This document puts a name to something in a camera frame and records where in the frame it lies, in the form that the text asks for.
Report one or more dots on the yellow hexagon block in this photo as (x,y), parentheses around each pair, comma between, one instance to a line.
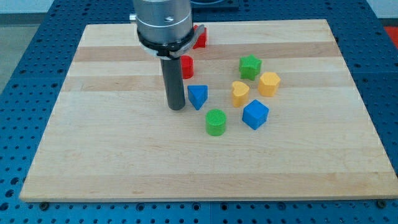
(268,84)

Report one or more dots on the red star block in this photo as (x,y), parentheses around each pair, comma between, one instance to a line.
(202,40)

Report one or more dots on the blue cube block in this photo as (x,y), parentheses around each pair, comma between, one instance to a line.
(255,114)

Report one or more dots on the wooden board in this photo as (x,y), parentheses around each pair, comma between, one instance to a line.
(112,138)

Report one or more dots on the red cylinder block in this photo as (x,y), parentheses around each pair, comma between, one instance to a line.
(187,66)

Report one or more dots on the yellow heart block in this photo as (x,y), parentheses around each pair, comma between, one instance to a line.
(239,93)

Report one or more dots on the blue triangle block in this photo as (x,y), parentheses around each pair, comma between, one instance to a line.
(197,94)

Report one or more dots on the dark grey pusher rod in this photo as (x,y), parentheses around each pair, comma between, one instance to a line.
(173,81)

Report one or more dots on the green cylinder block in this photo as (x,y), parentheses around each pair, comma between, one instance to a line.
(215,122)

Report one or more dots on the green star block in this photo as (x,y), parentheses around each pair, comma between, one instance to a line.
(249,67)

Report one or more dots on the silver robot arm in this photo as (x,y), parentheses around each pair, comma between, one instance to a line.
(165,28)

